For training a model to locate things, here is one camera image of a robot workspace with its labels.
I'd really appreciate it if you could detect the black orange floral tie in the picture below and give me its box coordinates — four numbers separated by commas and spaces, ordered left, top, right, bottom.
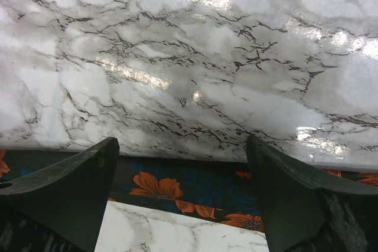
0, 149, 378, 234

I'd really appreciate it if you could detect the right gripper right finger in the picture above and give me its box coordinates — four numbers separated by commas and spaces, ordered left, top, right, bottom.
246, 136, 377, 251

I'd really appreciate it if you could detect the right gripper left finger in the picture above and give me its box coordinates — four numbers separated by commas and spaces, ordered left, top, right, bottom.
1, 138, 119, 251

